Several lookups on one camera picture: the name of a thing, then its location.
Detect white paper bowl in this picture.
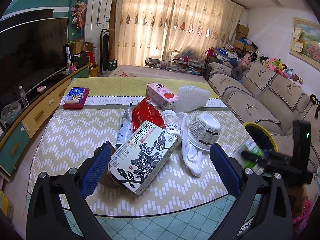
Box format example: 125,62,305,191
187,113,222,152

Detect white crumpled tissue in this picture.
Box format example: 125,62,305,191
178,112,206,177

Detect green white packet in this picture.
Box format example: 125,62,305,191
234,139,263,168

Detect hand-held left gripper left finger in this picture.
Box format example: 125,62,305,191
26,144,113,240

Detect row of plush toys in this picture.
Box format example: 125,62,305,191
240,51,304,84

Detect black tower fan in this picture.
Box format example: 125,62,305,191
100,29,110,74

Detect beige patterned curtains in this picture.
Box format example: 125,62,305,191
109,0,244,67

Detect person's right forearm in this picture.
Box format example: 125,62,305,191
286,184,309,220

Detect floral beige mattress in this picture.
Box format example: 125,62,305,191
110,64,208,82

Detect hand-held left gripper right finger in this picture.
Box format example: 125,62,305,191
209,143,293,240

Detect blue star print bag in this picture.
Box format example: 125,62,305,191
215,46,230,60

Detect red tray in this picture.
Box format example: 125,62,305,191
60,87,90,109

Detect yellow rimmed black trash bin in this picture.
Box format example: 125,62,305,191
243,122,278,155

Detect open cardboard box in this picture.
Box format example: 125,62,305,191
75,39,98,53

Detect white floral print carton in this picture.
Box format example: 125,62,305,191
109,121,182,195

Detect framed flower picture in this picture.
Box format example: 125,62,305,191
289,17,320,64

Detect silver white pouch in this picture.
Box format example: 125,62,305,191
115,105,134,149

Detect glass ashtray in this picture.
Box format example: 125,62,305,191
1,102,22,124

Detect stack of cardboard boxes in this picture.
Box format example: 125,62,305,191
235,24,250,40

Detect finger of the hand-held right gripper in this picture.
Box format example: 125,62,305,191
240,150,269,167

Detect artificial flower decoration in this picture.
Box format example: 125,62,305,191
70,1,87,29

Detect black flat television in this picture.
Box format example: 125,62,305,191
0,9,69,98

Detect white foam mesh sleeve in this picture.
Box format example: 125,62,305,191
175,85,210,113

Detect clear water bottle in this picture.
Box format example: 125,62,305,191
19,85,29,108

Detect glass coffee table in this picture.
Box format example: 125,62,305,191
145,57,208,75

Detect white standing air conditioner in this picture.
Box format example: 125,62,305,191
84,0,114,72

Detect beige covered sofa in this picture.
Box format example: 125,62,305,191
207,61,320,173

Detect red snack packet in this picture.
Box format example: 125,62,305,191
132,97,166,137

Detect white pill bottle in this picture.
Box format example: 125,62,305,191
161,109,182,137

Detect pink strawberry milk carton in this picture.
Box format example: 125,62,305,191
146,82,178,111

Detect brown paper bag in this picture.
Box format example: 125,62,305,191
94,141,130,188

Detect yellow green TV cabinet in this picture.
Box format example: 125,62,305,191
0,62,91,178

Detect blue tissue pack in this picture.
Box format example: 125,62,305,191
64,87,85,105

